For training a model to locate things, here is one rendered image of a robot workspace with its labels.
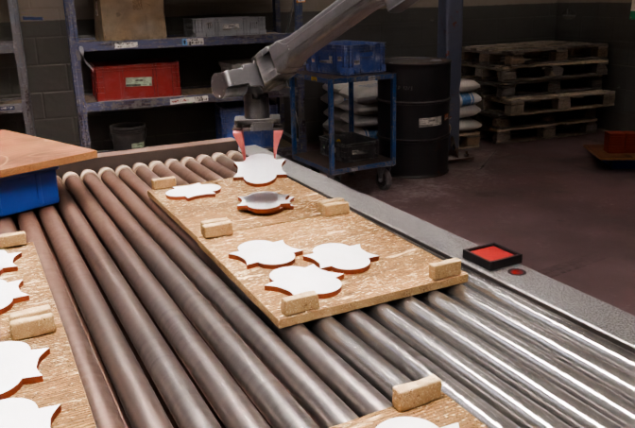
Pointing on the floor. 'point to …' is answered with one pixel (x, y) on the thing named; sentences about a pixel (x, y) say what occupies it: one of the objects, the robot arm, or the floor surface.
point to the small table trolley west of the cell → (314, 160)
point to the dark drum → (417, 116)
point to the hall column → (452, 14)
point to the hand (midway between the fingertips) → (259, 156)
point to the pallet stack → (536, 88)
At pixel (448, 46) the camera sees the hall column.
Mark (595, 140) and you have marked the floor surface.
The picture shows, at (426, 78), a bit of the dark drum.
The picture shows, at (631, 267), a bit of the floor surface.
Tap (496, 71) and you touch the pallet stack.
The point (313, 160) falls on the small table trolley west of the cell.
